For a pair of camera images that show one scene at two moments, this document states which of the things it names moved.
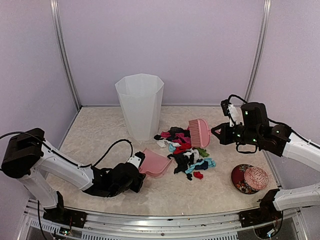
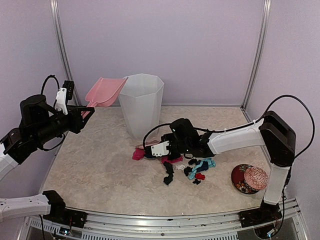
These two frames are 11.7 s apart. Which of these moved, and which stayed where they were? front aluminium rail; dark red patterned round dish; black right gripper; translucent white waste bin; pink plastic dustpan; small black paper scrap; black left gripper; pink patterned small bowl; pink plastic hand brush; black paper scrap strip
Moved: black left gripper; small black paper scrap; pink plastic dustpan; black paper scrap strip; black right gripper; pink plastic hand brush
Stayed: pink patterned small bowl; dark red patterned round dish; translucent white waste bin; front aluminium rail
